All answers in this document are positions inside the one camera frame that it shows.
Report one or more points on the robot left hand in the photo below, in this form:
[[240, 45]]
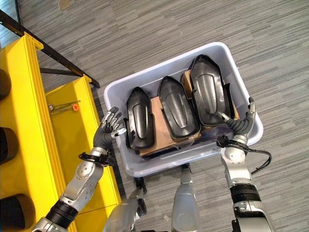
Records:
[[104, 137]]

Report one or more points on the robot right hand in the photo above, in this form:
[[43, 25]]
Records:
[[241, 126]]

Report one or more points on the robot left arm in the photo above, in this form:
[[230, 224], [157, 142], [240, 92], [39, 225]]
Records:
[[82, 180]]

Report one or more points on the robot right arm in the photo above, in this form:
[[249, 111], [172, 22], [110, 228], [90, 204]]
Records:
[[237, 169]]

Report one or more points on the grey plastic box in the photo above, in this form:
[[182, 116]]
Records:
[[154, 163]]

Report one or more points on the black stand under box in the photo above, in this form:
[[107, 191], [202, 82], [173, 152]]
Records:
[[140, 184]]

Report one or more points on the yellow metal shelf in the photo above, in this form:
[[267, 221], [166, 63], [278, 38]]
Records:
[[26, 135]]

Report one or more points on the black sole-shaped part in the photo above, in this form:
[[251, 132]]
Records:
[[178, 108], [140, 120], [207, 89]]

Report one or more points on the orange plastic cap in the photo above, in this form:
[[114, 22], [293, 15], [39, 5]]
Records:
[[75, 107]]

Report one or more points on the thin metal rod tool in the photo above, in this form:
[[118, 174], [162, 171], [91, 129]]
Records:
[[61, 106]]

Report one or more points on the robot left leg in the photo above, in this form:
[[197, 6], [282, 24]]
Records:
[[123, 215]]

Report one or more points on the robot leg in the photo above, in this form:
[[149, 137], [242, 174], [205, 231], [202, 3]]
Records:
[[123, 215], [186, 205]]

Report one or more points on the robot right leg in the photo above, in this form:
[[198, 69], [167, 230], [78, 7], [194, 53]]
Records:
[[186, 205]]

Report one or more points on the dark cylindrical roll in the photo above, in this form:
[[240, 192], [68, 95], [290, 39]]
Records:
[[4, 84], [8, 146], [15, 212]]

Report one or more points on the black metal frame bar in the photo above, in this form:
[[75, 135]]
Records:
[[60, 58]]

